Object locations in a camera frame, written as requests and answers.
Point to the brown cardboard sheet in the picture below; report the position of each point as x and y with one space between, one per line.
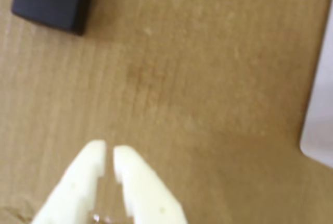
182 91

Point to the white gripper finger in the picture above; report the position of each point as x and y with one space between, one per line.
75 190
145 195

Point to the black rectangular block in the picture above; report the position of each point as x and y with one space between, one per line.
52 0

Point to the white plastic box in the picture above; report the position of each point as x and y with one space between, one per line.
322 117

